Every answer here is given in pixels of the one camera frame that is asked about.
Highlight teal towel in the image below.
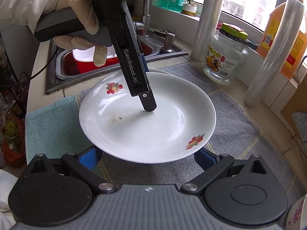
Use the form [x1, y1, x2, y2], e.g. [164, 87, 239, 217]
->
[26, 94, 92, 163]

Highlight bamboo cutting board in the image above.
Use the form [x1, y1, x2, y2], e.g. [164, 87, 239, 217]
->
[281, 75, 307, 151]

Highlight clear plastic wrap roll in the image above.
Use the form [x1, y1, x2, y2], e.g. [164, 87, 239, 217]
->
[191, 0, 223, 62]

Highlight white bowl pink flowers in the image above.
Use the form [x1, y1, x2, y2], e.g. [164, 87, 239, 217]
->
[286, 195, 307, 230]

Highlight grey checked cloth mat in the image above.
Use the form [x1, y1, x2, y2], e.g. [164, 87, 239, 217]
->
[75, 62, 303, 197]

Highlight small potted plant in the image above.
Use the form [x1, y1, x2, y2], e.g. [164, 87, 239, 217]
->
[181, 0, 197, 17]

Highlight steel kitchen sink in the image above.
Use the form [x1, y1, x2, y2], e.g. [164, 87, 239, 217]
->
[45, 33, 188, 94]

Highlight red basin in sink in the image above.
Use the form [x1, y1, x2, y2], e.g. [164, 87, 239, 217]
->
[62, 41, 154, 76]

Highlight steel faucet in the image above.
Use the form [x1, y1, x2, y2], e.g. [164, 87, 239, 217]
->
[134, 0, 151, 38]

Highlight steel kitchen knife black handle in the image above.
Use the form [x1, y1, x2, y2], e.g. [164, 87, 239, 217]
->
[292, 112, 307, 136]

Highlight black cable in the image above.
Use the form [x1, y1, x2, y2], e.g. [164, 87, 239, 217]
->
[21, 46, 59, 82]

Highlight metal wire knife stand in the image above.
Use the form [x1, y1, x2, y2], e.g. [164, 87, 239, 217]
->
[281, 135, 306, 155]

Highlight glass jar green lid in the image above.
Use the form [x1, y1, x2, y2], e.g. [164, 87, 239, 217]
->
[204, 23, 249, 85]

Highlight white fruit-print plate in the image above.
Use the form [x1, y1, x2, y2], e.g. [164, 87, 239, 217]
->
[92, 67, 173, 94]
[78, 72, 216, 164]

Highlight left gloved hand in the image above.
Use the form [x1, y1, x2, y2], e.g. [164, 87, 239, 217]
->
[54, 0, 108, 67]

